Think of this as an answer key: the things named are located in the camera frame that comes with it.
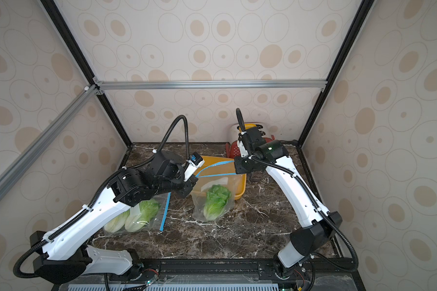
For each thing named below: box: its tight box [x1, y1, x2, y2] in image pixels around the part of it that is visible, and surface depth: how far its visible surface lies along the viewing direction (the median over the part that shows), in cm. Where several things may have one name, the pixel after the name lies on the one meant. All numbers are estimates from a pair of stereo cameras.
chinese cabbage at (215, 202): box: [203, 184, 232, 221], surface depth 81 cm
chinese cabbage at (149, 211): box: [125, 198, 160, 233], surface depth 83 cm
